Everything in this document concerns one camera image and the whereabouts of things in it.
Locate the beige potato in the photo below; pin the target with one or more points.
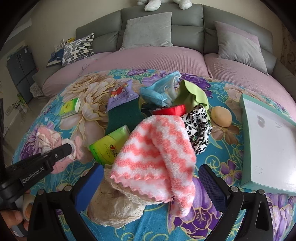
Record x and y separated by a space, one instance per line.
221 116

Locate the black white patterned cushion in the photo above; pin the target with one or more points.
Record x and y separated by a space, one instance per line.
78 50

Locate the beige patterned curtain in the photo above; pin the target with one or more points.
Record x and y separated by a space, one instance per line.
288 53

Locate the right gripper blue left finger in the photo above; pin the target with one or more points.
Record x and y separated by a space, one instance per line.
86 186

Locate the pink sofa seat cover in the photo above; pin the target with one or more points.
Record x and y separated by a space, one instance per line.
180 59

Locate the green tissue pack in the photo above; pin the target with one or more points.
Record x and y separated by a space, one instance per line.
106 149

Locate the pink white striped fuzzy towel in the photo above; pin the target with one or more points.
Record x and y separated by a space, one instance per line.
157 162

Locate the purple cartoon snack packet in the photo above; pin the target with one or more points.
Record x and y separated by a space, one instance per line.
121 94

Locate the pink white cloth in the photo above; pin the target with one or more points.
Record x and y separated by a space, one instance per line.
47 140

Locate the lime green cloth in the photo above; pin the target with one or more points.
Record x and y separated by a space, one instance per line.
188 96

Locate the dark blue cabinet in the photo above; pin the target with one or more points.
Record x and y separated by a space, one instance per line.
21 67

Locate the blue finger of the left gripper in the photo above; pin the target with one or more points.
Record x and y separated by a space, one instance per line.
59 153

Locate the dark green cloth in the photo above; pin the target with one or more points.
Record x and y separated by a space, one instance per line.
127 114

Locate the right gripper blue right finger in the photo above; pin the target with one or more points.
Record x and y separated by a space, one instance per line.
216 187

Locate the grey sofa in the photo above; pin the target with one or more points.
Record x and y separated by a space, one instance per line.
193 28

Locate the black white leopard cloth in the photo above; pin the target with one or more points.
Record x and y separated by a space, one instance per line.
198 128

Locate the grey white plush dog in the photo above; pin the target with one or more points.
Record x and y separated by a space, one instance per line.
153 5

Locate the person's left hand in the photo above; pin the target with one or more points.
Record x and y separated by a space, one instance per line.
14 217

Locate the white tray teal rim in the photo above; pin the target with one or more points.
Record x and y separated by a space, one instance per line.
269 148

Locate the grey pink right cushion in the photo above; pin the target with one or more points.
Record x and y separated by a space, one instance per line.
240 46

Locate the grey middle cushion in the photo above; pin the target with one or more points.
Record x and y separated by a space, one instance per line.
148 31

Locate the light blue cloth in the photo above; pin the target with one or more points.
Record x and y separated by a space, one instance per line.
163 92

